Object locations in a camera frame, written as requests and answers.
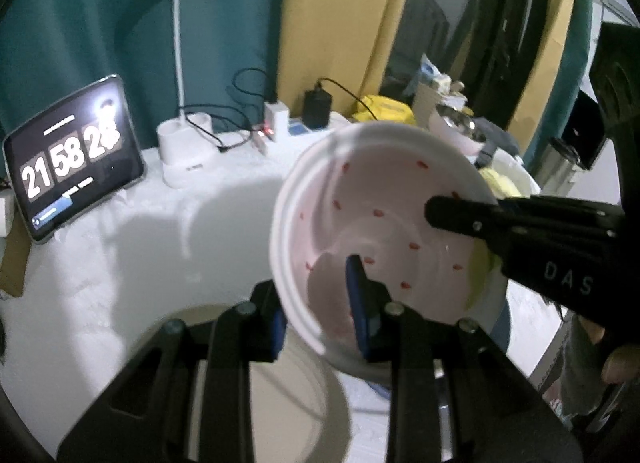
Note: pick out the white quilted tablecloth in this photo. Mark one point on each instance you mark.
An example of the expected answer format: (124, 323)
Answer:
(150, 243)

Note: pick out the brown cardboard box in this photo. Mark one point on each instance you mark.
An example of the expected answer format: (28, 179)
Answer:
(12, 263)

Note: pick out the black power adapter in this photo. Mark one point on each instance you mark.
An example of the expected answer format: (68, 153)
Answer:
(317, 108)

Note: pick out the dark chair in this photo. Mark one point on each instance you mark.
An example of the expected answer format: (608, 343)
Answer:
(425, 33)

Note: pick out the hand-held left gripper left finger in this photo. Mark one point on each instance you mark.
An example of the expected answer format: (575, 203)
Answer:
(277, 335)

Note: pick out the white power strip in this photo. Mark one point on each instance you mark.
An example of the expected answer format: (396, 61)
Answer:
(300, 130)

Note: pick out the tablet showing clock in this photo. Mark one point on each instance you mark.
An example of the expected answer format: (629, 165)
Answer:
(75, 168)

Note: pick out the steel bowl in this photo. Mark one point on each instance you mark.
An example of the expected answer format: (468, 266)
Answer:
(457, 120)

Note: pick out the white charger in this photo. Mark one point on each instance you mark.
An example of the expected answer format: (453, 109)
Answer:
(276, 118)

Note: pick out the pale yellow object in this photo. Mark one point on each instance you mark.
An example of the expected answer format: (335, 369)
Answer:
(500, 183)

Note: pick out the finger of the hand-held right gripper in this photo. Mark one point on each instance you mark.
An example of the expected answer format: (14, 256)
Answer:
(460, 215)

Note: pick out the person's right hand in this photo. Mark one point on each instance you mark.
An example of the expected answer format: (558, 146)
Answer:
(622, 363)

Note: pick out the tissue packet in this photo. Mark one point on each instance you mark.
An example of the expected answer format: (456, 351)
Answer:
(432, 75)

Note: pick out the white bowl with pink spots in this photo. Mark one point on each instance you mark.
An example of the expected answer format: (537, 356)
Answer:
(390, 183)

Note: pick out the teal curtain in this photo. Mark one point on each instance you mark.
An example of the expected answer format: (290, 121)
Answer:
(75, 18)

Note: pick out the black box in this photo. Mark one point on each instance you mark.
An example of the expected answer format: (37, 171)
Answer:
(585, 128)

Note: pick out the cream plate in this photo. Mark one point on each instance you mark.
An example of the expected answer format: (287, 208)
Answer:
(300, 393)

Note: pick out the grey cloth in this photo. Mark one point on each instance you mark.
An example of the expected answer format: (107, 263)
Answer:
(500, 135)

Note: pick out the cream bowl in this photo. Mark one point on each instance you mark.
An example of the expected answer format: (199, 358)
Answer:
(482, 273)

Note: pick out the yellow curtain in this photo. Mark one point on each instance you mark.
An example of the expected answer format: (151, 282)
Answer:
(340, 18)

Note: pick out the beige cardboard box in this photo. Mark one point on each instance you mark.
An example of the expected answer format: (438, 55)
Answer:
(425, 103)

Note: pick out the yellow bag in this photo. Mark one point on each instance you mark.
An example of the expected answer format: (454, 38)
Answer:
(385, 108)

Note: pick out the white desk lamp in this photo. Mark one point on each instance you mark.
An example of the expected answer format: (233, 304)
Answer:
(182, 158)

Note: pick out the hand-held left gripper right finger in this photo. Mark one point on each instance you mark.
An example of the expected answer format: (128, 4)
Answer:
(357, 293)

